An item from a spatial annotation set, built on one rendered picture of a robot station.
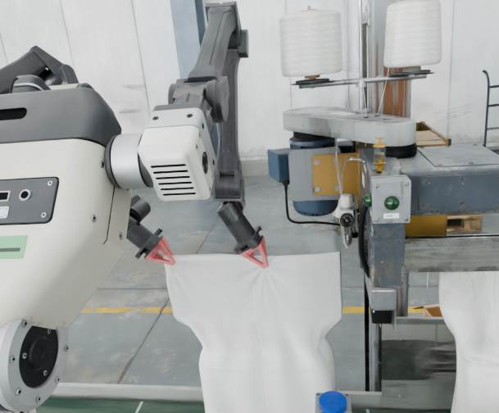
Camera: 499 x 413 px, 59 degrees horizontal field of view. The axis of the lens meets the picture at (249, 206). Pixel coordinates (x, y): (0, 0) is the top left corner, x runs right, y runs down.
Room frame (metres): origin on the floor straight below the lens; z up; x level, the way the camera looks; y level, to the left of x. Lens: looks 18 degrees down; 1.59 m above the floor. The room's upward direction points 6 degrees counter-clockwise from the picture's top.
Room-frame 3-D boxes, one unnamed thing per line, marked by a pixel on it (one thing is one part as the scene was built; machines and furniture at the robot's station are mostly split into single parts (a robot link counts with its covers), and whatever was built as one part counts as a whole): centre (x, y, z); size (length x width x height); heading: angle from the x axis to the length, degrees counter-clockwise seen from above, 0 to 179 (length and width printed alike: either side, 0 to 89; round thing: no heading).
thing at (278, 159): (1.38, -0.12, 1.25); 0.10 x 0.08 x 0.12; 15
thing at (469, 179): (0.99, -0.43, 1.21); 0.30 x 0.25 x 0.30; 80
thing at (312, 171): (1.31, -0.27, 1.23); 0.28 x 0.07 x 0.16; 80
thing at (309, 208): (1.40, -0.22, 1.21); 0.15 x 0.15 x 0.25
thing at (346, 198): (1.12, -0.26, 1.14); 0.05 x 0.04 x 0.16; 170
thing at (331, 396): (0.80, -0.14, 0.84); 0.06 x 0.06 x 0.02
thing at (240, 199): (1.16, 0.05, 1.23); 0.11 x 0.09 x 0.12; 171
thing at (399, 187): (0.87, -0.29, 1.28); 0.08 x 0.05 x 0.09; 80
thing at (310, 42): (1.26, -0.21, 1.61); 0.17 x 0.17 x 0.17
